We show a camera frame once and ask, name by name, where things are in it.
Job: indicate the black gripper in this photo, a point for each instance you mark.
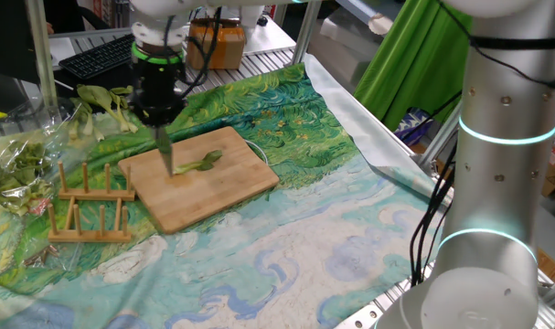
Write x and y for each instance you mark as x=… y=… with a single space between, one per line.
x=157 y=91

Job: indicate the steel kitchen knife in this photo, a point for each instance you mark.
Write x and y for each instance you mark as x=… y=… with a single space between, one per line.
x=165 y=151

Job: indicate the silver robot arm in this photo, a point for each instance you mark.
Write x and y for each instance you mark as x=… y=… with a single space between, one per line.
x=501 y=160

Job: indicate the whole pakchoi, long stems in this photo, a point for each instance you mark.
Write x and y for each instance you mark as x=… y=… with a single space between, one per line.
x=120 y=91

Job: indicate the green pakchoi stalk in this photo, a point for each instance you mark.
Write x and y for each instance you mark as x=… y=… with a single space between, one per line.
x=199 y=163

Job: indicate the whole pakchoi, large leaf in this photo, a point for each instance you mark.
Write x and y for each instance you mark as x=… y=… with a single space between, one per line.
x=94 y=95

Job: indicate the whole pakchoi, pale stems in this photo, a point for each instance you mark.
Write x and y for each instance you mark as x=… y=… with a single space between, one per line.
x=87 y=123

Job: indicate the bamboo cutting board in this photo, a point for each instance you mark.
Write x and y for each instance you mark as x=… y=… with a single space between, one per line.
x=204 y=196

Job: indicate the black computer keyboard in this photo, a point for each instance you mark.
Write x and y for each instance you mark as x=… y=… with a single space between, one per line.
x=96 y=57

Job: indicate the cardboard box, orange tape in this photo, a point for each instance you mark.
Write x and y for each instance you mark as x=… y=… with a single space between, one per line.
x=215 y=45

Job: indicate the wooden peg rack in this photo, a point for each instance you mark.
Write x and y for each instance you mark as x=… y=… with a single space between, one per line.
x=94 y=194

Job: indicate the white paper sheet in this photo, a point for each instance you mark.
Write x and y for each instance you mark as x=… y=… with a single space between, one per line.
x=62 y=50

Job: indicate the chopped greens pile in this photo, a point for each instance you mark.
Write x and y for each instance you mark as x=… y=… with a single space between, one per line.
x=16 y=178

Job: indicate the painted landscape tablecloth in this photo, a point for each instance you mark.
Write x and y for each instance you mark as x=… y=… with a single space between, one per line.
x=281 y=237

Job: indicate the black monitor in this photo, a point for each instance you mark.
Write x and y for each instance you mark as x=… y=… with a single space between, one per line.
x=7 y=36

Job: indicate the clear plastic bag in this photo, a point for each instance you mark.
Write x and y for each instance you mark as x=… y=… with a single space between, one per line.
x=12 y=237

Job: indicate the green fabric curtain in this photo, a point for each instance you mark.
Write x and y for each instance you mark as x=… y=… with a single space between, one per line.
x=405 y=73

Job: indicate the blue patterned bag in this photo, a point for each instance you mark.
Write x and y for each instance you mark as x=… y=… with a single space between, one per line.
x=412 y=125

